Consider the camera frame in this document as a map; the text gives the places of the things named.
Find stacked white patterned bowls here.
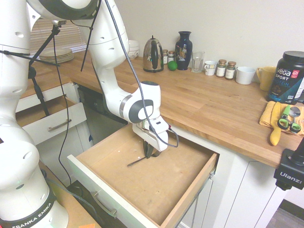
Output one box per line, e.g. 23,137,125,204
128,39,140,60

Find window blinds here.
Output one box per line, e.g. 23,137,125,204
29,18,87,58

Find wide white cup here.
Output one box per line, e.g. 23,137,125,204
235,66,257,86

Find green handled kitchen tool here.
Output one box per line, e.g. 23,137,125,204
277,104,303,134

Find stack of cream plates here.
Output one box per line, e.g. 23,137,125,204
38,48,75,65

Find large open wooden drawer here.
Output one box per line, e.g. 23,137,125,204
67,117,220,228

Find dark blue painted vase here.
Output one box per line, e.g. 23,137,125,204
175,31,193,71

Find thin black cable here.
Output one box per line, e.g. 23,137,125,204
52,35,73,186

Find white kitchen cabinet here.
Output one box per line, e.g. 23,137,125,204
15,82,297,228

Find black boom tripod stand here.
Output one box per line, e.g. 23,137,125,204
27,25,61,117

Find yellow mug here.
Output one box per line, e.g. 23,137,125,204
256,66,277,92

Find black Vega protein tub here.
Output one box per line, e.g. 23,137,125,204
266,50,304,106

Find yellow sheathed knife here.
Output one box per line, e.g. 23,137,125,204
269,101,282,146

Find grey braided cable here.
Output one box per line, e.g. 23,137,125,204
104,0,180,148

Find steel kettle black handle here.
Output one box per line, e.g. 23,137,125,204
142,35,165,73

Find brown lid spice jar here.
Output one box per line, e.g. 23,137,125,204
225,61,237,81
216,59,227,79

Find yellow cloth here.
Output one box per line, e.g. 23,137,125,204
258,101,304,137

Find small white handled cup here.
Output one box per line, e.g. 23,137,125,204
204,60,219,76

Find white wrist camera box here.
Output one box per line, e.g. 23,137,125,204
142,116,171,134

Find black Ulanzi camera mount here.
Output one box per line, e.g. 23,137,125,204
273,134,304,191

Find black steel dishwasher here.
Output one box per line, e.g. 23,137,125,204
77,85,129,146

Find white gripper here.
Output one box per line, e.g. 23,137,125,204
132,123,170,160

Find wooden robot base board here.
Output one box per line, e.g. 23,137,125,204
38,158,103,228

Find clear faceted drinking glass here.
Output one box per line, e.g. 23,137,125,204
191,51,206,74

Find small open white drawer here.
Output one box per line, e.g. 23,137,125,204
15,95,87,145

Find silver metal fork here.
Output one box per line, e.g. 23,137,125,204
126,151,162,168

